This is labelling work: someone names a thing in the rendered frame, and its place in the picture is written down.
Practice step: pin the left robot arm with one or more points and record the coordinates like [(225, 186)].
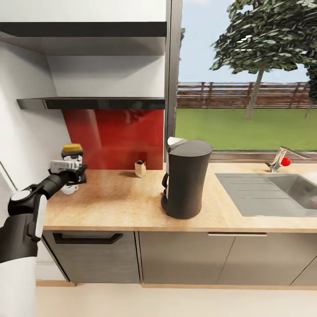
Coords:
[(19, 236)]

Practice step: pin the paper coffee filter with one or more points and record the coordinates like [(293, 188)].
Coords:
[(175, 142)]

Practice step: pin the coffee cup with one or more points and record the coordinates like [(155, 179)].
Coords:
[(68, 190)]

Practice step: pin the countertop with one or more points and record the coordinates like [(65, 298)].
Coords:
[(117, 200)]

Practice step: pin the water glass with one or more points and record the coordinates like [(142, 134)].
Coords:
[(140, 168)]

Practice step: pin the cabinet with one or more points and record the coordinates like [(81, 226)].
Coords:
[(224, 258)]

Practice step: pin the bottle of coffee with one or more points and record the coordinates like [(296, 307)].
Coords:
[(74, 153)]

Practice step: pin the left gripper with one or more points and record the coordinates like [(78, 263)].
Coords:
[(67, 175)]

